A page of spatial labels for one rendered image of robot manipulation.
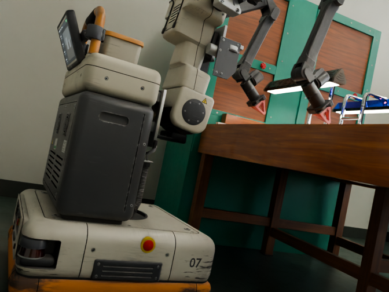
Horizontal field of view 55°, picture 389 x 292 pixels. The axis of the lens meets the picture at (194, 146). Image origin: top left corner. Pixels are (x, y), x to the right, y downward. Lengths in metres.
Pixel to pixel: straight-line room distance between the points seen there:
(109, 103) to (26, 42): 1.85
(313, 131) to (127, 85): 0.71
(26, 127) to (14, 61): 0.47
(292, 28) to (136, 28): 1.22
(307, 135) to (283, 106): 1.24
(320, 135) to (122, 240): 0.79
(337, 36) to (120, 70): 2.14
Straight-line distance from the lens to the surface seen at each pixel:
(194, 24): 1.58
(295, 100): 2.79
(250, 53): 2.00
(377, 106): 2.50
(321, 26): 1.73
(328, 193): 3.05
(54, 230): 1.20
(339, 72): 1.97
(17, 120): 2.96
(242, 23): 2.64
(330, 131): 1.42
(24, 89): 2.97
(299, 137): 1.54
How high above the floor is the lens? 0.56
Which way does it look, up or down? 1 degrees up
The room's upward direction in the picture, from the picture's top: 12 degrees clockwise
